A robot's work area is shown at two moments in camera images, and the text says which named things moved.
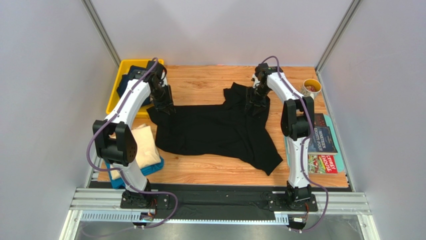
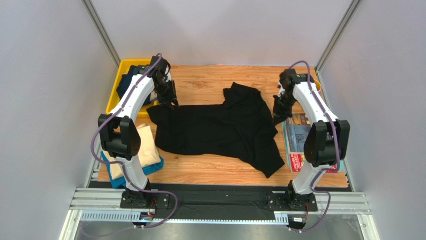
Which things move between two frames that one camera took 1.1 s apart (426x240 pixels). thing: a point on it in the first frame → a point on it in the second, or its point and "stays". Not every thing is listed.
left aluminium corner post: x=101 y=31 stays
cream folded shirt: x=147 y=152 stays
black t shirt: x=230 y=128 stays
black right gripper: x=256 y=101 → x=282 y=103
